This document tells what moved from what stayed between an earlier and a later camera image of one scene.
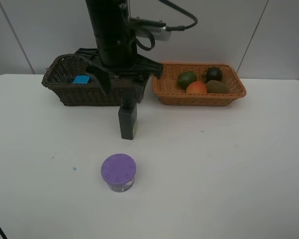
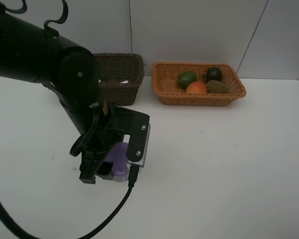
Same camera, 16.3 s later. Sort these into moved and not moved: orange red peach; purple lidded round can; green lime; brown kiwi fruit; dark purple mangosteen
Moved: purple lidded round can
Not moved: orange red peach; brown kiwi fruit; dark purple mangosteen; green lime
